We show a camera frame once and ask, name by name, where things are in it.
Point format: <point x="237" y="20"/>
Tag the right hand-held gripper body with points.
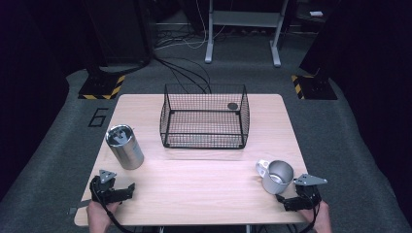
<point x="309" y="194"/>

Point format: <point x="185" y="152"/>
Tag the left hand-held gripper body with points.
<point x="103" y="192"/>

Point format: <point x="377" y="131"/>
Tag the silver metal mug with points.
<point x="275" y="184"/>

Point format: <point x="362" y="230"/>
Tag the steel tumbler with lid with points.
<point x="127" y="152"/>

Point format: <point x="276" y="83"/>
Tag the person's left hand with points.
<point x="97" y="216"/>

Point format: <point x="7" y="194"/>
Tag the person's right hand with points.
<point x="322" y="220"/>

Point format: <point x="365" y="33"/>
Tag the grey tape strip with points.
<point x="79" y="205"/>

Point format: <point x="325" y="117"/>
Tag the hazard-striped black stand base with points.
<point x="100" y="87"/>
<point x="315" y="88"/>

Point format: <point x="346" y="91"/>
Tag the black round table grommet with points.
<point x="232" y="106"/>

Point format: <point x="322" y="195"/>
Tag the dark curtain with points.
<point x="372" y="64"/>
<point x="29" y="81"/>

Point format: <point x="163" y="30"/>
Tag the black stand column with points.
<point x="120" y="32"/>

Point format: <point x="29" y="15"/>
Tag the small white box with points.
<point x="316" y="13"/>

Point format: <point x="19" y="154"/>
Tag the white metal stand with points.
<point x="246" y="18"/>

